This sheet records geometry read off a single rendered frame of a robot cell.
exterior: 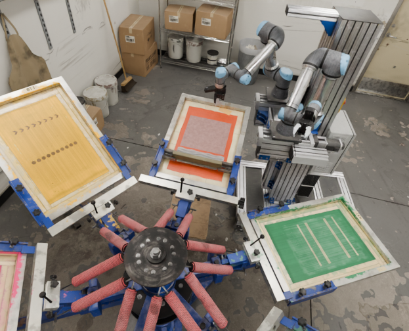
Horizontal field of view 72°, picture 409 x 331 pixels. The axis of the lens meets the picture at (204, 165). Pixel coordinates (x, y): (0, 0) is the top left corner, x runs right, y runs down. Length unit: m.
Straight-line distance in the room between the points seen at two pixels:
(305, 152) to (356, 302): 1.54
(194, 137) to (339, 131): 1.15
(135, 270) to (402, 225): 3.19
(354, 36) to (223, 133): 1.06
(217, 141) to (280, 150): 0.51
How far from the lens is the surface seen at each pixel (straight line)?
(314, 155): 2.25
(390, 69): 5.97
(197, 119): 2.28
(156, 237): 1.45
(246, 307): 2.75
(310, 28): 5.38
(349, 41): 2.12
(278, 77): 2.53
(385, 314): 3.23
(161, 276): 1.36
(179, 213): 1.82
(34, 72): 3.49
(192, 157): 1.97
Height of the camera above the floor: 2.57
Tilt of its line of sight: 46 degrees down
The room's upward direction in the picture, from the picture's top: 7 degrees clockwise
